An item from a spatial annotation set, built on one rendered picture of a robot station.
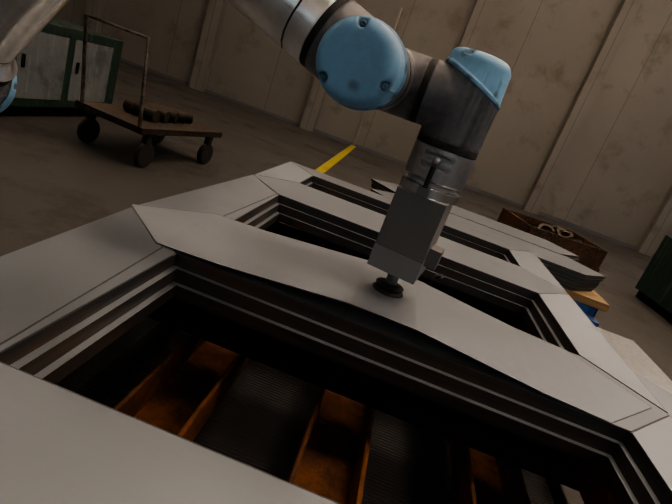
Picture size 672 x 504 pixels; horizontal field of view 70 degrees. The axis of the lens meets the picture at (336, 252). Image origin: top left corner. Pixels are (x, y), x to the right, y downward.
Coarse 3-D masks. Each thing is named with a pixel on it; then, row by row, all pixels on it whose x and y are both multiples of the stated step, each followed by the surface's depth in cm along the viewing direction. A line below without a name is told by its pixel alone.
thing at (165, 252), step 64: (192, 256) 58; (512, 256) 123; (64, 320) 40; (128, 320) 48; (256, 320) 57; (320, 320) 57; (384, 320) 60; (448, 384) 56; (512, 384) 55; (576, 448) 55; (640, 448) 52
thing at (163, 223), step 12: (144, 216) 64; (156, 216) 66; (168, 216) 67; (180, 216) 69; (192, 216) 70; (204, 216) 72; (156, 228) 62; (168, 228) 63; (180, 228) 65; (156, 240) 58
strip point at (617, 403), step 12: (576, 360) 69; (588, 372) 66; (588, 384) 62; (600, 384) 64; (612, 384) 65; (600, 396) 60; (612, 396) 62; (624, 396) 63; (612, 408) 58; (624, 408) 59; (636, 408) 61; (648, 408) 62; (612, 420) 55
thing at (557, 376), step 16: (528, 336) 71; (528, 352) 65; (544, 352) 67; (560, 352) 70; (544, 368) 62; (560, 368) 64; (544, 384) 57; (560, 384) 59; (576, 384) 61; (560, 400) 55; (576, 400) 57; (592, 400) 58
